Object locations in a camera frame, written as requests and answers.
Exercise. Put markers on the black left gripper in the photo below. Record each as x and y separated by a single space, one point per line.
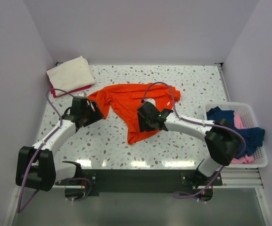
96 115

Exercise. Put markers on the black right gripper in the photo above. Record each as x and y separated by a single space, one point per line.
143 126

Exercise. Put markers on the orange t-shirt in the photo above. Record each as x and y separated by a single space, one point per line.
125 99

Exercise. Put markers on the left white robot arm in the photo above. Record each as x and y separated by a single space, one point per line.
36 168

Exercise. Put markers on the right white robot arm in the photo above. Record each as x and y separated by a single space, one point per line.
222 141

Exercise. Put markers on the folded cream t-shirt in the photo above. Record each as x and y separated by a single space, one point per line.
72 74

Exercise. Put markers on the folded magenta t-shirt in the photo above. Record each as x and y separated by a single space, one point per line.
55 95

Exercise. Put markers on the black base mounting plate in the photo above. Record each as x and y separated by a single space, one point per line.
182 182

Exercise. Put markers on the white perforated laundry basket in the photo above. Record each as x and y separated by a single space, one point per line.
243 160

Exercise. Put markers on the navy blue t-shirt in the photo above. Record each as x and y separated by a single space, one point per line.
253 137

